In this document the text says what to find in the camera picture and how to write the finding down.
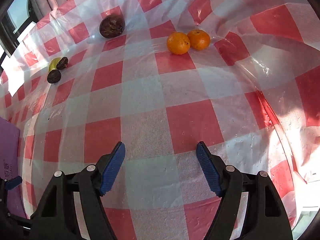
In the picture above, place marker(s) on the dark brown date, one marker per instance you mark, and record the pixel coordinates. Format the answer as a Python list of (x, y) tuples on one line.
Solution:
[(54, 76), (62, 63)]

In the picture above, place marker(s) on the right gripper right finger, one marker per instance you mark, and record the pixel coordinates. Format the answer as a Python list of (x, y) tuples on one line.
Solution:
[(265, 216)]

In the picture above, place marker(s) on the small wrapped yellow fruit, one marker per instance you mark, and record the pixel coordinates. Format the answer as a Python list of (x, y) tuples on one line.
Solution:
[(53, 64)]

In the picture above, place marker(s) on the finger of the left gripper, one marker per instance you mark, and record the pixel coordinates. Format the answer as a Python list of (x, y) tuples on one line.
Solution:
[(12, 183)]

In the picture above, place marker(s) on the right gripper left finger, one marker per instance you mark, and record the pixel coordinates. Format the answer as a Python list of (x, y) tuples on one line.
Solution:
[(69, 197)]

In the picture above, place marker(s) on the red white checkered tablecloth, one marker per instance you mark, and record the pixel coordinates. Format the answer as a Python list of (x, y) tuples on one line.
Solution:
[(252, 96)]

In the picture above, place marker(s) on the dark purple passion fruit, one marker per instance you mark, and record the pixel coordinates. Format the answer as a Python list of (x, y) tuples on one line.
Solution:
[(112, 26)]

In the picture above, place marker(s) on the purple cardboard box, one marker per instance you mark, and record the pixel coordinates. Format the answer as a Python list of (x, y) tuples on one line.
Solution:
[(9, 165)]

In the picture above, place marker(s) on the orange mandarin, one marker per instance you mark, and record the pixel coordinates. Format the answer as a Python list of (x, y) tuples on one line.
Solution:
[(178, 43), (199, 39)]

